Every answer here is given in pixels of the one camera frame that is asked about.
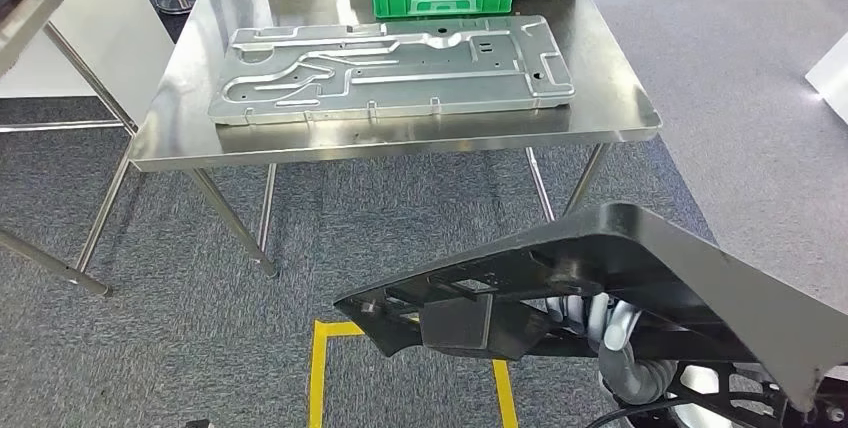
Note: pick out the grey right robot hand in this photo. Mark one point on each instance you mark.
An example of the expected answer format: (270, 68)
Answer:
(629, 378)

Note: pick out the black plastic mounting panel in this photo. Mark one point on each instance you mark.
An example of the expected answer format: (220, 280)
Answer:
(662, 246)

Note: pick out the stainless steel workbench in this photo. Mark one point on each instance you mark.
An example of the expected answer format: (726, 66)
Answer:
(596, 114)

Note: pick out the yellow floor tape square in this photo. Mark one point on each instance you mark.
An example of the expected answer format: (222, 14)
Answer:
(318, 378)

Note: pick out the white panel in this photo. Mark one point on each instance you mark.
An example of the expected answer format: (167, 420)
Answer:
(835, 74)

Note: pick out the stamped grey metal panel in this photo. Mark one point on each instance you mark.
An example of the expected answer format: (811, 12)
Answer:
(397, 90)

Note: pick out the white cabinet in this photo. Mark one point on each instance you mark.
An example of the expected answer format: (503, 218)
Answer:
(99, 27)

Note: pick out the steel folding table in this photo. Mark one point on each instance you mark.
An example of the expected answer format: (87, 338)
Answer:
(30, 27)

